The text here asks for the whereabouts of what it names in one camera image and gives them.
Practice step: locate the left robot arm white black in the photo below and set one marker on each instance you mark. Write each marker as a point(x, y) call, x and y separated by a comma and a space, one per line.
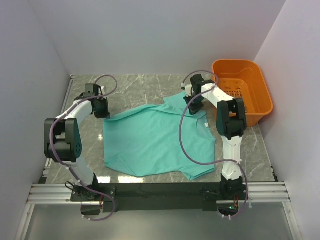
point(63, 144)

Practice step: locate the aluminium frame rail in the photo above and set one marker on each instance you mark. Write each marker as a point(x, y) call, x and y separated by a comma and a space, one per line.
point(256, 192)

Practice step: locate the orange plastic basket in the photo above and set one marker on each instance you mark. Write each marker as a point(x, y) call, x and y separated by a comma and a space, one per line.
point(241, 78)

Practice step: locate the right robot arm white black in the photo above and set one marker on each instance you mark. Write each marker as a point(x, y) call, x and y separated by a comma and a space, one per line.
point(231, 122)

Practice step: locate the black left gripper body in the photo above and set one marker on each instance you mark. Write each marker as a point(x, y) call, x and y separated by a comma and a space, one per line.
point(102, 111)

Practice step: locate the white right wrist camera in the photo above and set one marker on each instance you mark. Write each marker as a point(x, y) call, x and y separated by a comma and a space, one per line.
point(187, 88)

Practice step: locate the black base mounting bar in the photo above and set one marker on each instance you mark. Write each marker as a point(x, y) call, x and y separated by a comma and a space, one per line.
point(153, 196)

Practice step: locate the teal t shirt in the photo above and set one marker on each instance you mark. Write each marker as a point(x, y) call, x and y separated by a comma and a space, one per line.
point(155, 139)

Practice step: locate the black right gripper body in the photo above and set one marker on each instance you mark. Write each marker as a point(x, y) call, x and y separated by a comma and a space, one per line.
point(196, 105)

